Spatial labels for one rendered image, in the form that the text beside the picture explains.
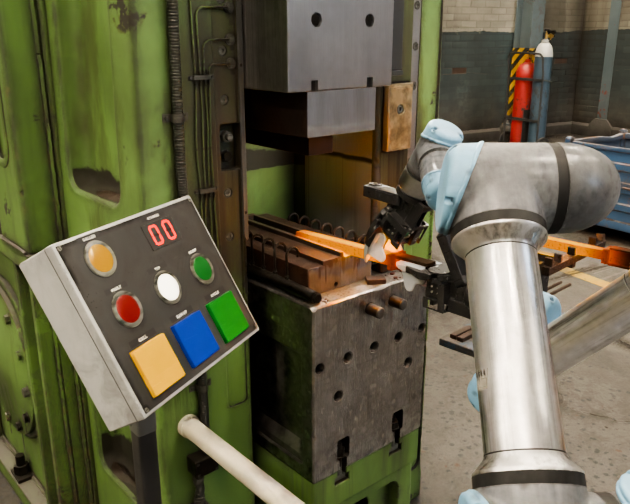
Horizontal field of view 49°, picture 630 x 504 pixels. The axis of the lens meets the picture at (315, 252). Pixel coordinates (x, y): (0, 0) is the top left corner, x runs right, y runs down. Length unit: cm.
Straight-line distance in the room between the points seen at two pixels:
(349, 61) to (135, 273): 69
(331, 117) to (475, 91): 827
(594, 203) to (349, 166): 108
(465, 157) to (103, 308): 55
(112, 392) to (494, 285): 56
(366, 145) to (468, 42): 779
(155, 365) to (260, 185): 103
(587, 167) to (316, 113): 72
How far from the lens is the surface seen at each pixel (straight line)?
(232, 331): 121
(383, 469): 189
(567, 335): 113
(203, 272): 121
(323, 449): 168
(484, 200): 84
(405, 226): 143
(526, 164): 87
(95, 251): 107
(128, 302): 107
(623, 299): 109
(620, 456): 286
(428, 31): 193
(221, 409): 170
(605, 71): 1078
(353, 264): 162
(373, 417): 176
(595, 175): 90
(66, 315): 105
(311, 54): 145
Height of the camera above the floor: 149
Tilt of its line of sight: 18 degrees down
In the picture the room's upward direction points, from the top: straight up
